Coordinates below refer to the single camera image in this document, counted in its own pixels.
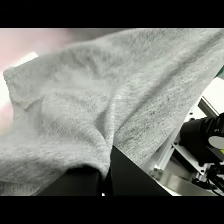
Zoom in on black cable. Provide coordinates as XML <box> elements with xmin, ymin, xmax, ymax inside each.
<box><xmin>193</xmin><ymin>173</ymin><xmax>224</xmax><ymax>197</ymax></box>

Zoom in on grey sweatshirt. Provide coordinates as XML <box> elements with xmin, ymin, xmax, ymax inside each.
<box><xmin>0</xmin><ymin>28</ymin><xmax>224</xmax><ymax>197</ymax></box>

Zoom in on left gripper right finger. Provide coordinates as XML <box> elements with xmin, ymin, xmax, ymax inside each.
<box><xmin>109</xmin><ymin>144</ymin><xmax>172</xmax><ymax>197</ymax></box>

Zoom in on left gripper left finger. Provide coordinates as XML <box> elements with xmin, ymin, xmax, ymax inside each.
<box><xmin>32</xmin><ymin>165</ymin><xmax>104</xmax><ymax>197</ymax></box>

